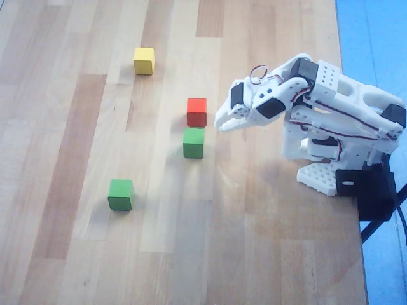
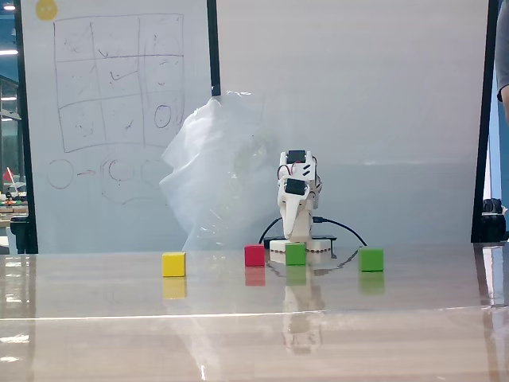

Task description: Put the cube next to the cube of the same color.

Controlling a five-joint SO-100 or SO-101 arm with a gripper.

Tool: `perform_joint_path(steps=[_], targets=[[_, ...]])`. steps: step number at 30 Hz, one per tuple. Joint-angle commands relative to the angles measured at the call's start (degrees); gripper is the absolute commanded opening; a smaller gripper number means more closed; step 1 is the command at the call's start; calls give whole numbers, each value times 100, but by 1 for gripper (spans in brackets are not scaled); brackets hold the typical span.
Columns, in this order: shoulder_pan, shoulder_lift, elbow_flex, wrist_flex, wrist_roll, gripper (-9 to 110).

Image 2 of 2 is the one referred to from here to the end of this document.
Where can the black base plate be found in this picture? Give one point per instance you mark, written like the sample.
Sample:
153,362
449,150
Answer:
322,237

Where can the black round device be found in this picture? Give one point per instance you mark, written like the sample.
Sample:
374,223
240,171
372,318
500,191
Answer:
494,221

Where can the black whiteboard frame post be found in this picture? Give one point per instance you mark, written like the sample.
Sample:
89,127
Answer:
213,47
484,139
24,139

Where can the yellow cube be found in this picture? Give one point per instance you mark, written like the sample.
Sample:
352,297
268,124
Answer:
173,264

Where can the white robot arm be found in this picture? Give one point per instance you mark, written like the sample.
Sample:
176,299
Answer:
304,228

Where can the small red flag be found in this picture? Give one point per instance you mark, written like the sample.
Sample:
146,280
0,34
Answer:
8,175

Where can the yellow round magnet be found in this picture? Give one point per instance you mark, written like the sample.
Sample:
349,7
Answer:
46,8

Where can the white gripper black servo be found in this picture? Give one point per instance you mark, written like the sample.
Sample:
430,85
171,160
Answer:
293,187

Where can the red cube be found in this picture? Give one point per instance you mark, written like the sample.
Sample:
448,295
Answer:
254,255

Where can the blank whiteboard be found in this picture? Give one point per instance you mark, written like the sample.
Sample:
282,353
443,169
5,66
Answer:
358,99

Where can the whiteboard with grid drawing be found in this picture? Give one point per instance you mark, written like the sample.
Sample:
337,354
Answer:
119,191

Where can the clear plastic bag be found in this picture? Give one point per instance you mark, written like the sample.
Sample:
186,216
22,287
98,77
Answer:
214,171

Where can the green cube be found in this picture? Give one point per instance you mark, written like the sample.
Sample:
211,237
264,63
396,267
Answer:
295,254
371,259

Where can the black chair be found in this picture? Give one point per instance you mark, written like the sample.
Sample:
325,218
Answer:
18,232

